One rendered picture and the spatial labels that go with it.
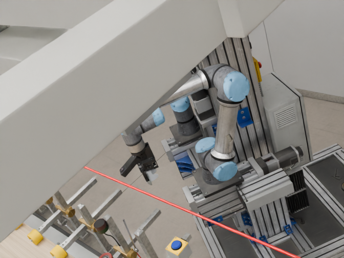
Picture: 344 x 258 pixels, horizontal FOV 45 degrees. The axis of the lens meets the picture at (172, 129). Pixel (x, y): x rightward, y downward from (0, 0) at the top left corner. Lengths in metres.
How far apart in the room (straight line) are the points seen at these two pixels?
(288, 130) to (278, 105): 0.18
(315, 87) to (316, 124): 0.43
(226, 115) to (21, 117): 1.69
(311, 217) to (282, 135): 0.83
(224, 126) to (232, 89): 0.19
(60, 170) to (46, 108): 0.03
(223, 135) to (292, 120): 0.57
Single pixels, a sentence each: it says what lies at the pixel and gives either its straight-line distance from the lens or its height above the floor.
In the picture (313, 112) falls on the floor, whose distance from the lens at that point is 4.25.
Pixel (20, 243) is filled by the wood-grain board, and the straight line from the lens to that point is 2.74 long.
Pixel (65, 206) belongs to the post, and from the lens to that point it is 2.60.
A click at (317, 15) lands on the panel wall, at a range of 3.92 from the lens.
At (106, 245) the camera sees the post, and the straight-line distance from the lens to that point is 2.56.
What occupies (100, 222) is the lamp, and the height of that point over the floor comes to 1.15.
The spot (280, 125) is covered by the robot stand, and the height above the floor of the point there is 1.11.
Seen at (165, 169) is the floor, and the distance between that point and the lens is 4.06.
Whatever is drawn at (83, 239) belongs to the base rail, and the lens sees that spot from 2.77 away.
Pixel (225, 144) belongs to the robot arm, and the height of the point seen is 1.34.
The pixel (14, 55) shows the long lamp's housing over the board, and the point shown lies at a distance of 0.55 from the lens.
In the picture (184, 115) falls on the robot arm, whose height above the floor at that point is 1.18.
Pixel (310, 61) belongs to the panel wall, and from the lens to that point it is 4.20.
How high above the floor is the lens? 2.54
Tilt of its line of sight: 34 degrees down
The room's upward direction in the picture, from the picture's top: 22 degrees counter-clockwise
